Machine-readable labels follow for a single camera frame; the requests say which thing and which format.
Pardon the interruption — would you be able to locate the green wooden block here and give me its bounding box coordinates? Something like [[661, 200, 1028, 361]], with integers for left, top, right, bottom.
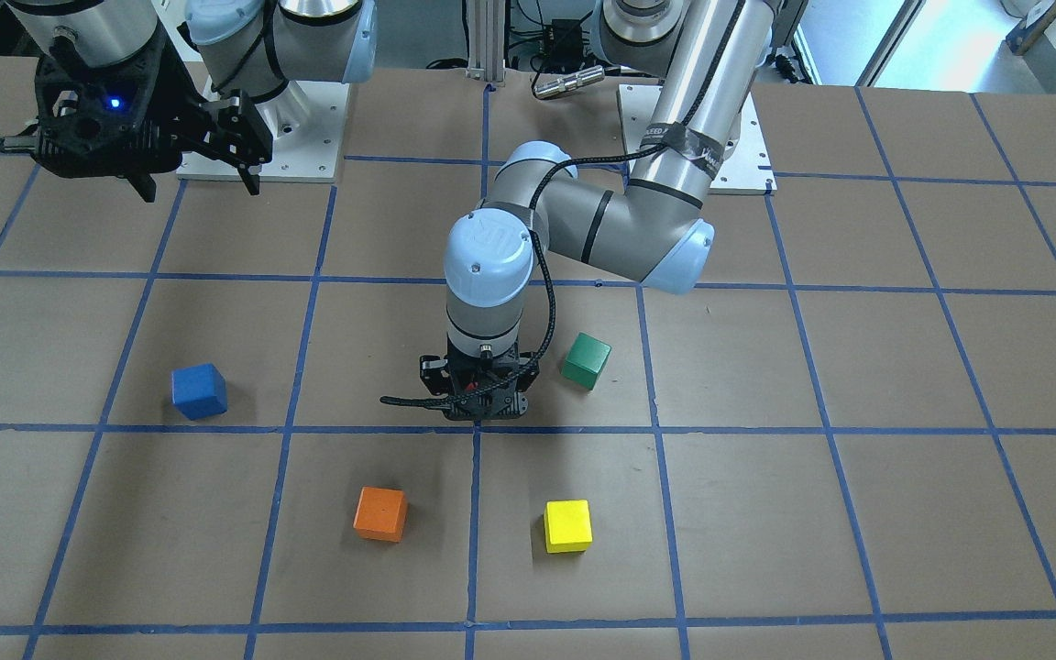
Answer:
[[561, 333, 612, 391]]

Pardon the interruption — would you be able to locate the silver metal cylinder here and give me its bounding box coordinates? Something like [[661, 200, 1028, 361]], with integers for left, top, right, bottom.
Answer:
[[532, 64, 605, 101]]

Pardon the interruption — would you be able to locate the white base plate image-right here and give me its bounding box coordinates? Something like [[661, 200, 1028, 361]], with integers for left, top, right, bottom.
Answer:
[[617, 84, 778, 195]]

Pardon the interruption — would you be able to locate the white base plate image-left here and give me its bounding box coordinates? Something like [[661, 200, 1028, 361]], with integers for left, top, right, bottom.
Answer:
[[176, 75, 350, 183]]

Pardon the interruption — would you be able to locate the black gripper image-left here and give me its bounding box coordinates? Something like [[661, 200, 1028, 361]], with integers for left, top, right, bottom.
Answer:
[[33, 37, 275, 204]]

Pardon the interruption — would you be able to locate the blue wooden block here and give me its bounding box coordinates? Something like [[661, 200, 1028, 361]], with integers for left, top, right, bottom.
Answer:
[[170, 363, 229, 421]]

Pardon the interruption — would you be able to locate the orange wooden block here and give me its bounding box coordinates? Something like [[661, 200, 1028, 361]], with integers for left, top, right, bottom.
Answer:
[[352, 486, 408, 543]]

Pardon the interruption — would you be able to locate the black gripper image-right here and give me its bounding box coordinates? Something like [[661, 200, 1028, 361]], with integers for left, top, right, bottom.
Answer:
[[419, 348, 540, 422]]

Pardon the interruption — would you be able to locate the yellow wooden block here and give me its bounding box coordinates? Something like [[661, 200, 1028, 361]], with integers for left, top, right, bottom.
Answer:
[[544, 499, 592, 553]]

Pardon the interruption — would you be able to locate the black electronics box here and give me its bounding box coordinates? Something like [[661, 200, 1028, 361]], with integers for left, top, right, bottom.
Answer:
[[542, 18, 584, 68]]

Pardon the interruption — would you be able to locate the aluminium frame post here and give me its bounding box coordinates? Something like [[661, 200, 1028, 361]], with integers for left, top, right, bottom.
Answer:
[[464, 0, 507, 88]]

